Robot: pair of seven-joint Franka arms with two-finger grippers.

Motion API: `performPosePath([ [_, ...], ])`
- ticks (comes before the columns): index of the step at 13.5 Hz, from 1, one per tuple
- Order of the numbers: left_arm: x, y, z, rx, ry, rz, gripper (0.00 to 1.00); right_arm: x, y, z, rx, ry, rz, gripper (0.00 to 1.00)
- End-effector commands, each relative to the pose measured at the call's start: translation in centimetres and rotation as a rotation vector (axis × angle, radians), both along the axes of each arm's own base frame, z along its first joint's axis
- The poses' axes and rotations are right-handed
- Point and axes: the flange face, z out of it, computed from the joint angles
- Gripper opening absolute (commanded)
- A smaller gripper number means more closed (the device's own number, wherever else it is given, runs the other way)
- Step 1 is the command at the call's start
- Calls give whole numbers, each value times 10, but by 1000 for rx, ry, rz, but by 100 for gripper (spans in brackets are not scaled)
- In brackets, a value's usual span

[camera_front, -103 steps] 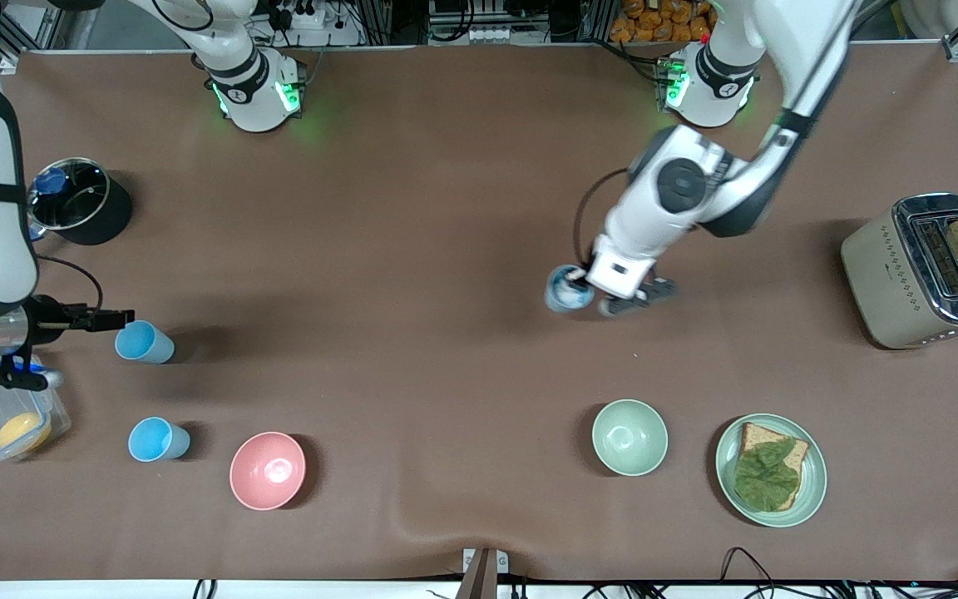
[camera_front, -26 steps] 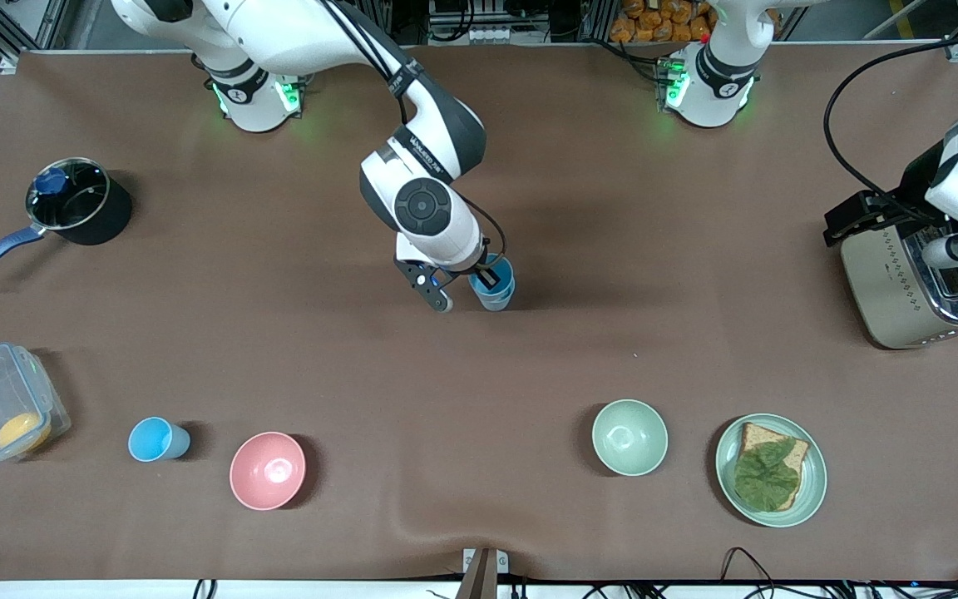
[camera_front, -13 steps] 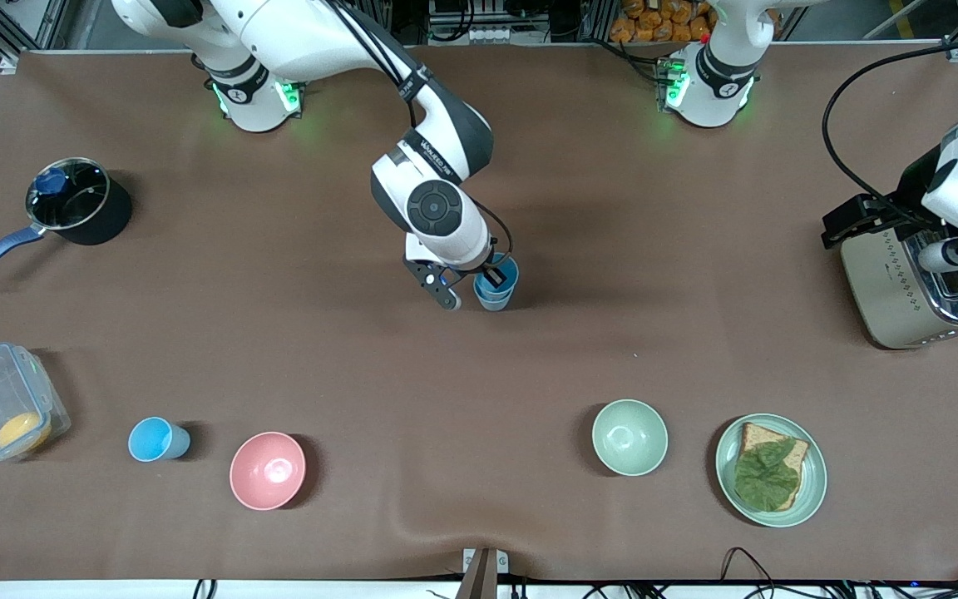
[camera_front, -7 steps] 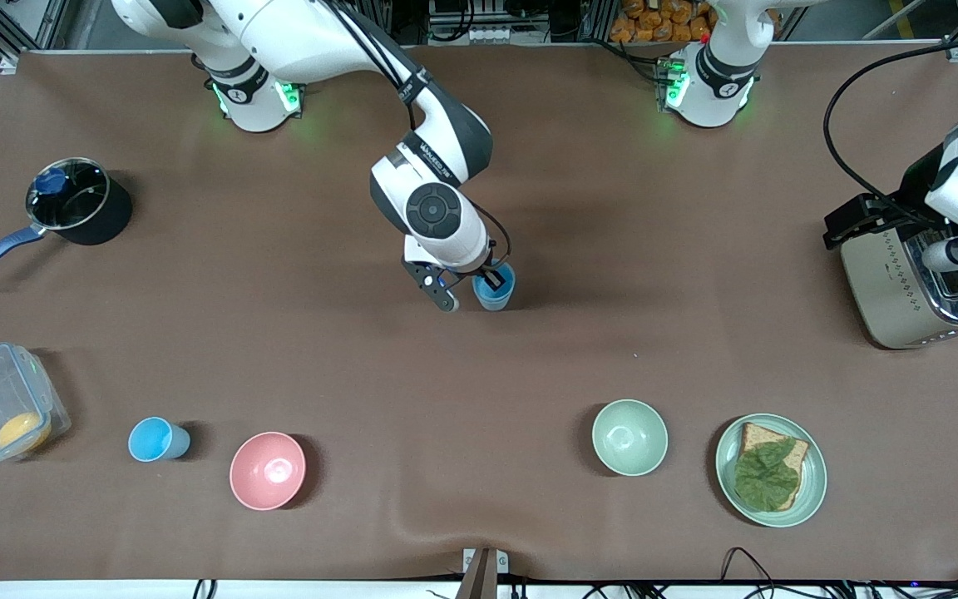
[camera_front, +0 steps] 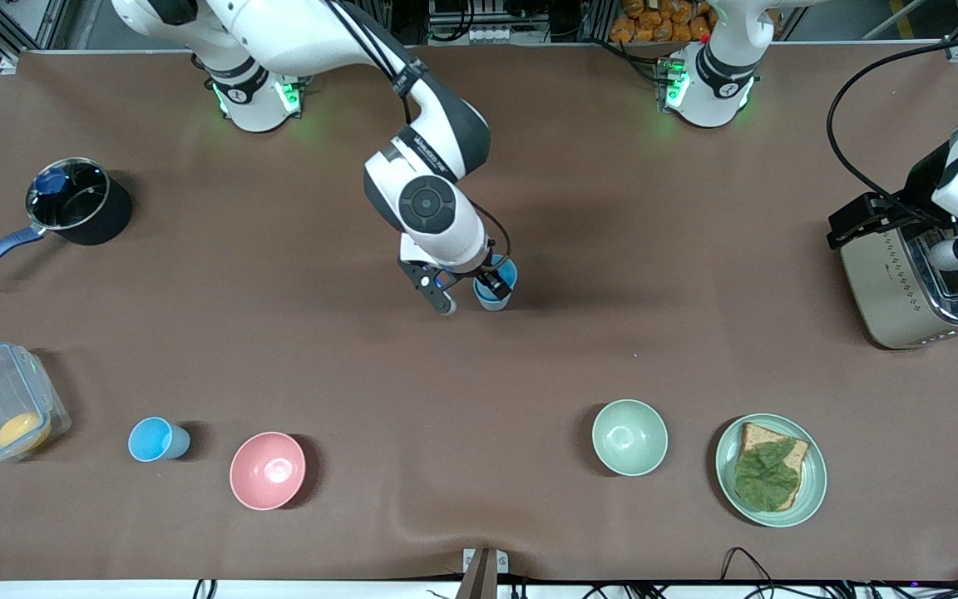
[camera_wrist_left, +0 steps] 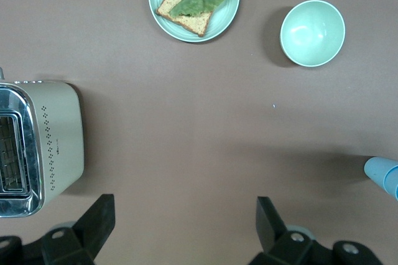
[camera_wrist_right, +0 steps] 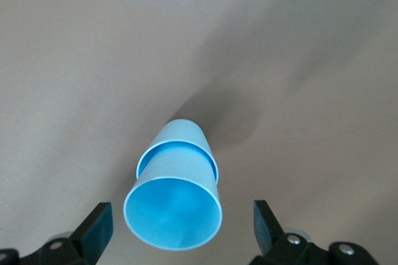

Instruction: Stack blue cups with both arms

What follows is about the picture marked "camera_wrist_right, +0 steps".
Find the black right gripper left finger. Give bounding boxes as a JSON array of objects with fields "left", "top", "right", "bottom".
[{"left": 0, "top": 202, "right": 114, "bottom": 265}]

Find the blue plastic cup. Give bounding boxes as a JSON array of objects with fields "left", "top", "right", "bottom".
[
  {"left": 136, "top": 118, "right": 220, "bottom": 182},
  {"left": 123, "top": 145, "right": 223, "bottom": 252}
]

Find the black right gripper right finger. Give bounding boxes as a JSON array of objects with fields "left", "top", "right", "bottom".
[{"left": 251, "top": 200, "right": 379, "bottom": 265}]

